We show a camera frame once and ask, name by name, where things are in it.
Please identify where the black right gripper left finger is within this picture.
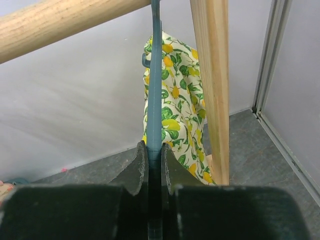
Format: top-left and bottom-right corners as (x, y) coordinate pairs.
(0, 142), (148, 240)

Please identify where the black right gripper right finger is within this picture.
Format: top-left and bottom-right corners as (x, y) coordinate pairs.
(161, 143), (311, 240)

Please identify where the slate blue hanger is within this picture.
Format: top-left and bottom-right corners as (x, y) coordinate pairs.
(142, 0), (163, 240)

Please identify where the lemon print garment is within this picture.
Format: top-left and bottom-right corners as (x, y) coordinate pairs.
(141, 31), (217, 186)

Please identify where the teal laundry basket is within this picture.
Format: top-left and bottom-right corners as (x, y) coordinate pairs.
(4, 177), (29, 186)

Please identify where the floral pink cloth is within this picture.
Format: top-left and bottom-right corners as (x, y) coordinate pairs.
(0, 181), (15, 204)

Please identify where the wooden clothes rack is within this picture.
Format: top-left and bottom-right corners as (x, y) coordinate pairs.
(0, 0), (230, 185)

